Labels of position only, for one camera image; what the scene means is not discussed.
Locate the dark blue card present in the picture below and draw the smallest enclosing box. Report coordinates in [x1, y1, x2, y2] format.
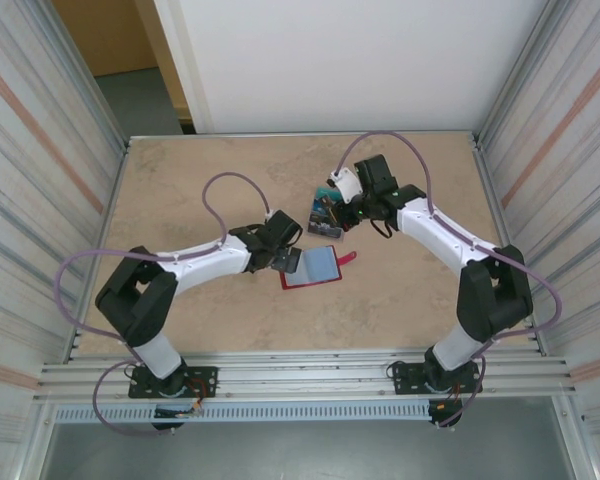
[309, 199, 344, 236]

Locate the red card holder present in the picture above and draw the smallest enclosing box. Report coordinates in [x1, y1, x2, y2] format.
[279, 244, 357, 291]

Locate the wooden door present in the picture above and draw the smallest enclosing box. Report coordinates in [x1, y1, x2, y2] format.
[52, 0, 192, 135]

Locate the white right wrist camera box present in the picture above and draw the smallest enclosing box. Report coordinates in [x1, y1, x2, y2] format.
[327, 168, 365, 205]

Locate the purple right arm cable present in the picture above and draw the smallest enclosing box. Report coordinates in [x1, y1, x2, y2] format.
[335, 129, 564, 430]

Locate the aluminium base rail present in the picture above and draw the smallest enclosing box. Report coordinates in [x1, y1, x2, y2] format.
[34, 348, 579, 404]

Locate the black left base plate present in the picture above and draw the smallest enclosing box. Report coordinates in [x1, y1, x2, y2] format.
[128, 366, 219, 401]

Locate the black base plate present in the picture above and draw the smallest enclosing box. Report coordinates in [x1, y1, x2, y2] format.
[128, 366, 219, 401]
[388, 359, 481, 397]

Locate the grey slotted cable duct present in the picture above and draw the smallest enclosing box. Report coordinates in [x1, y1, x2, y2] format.
[54, 402, 434, 425]

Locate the orange black wire bundle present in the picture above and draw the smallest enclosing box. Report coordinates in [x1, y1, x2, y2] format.
[427, 382, 479, 431]
[182, 377, 217, 419]

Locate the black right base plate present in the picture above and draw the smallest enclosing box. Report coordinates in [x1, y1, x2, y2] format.
[388, 359, 481, 397]

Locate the corrugated enclosure panel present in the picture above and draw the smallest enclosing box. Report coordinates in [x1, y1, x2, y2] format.
[0, 0, 131, 480]
[472, 0, 600, 480]

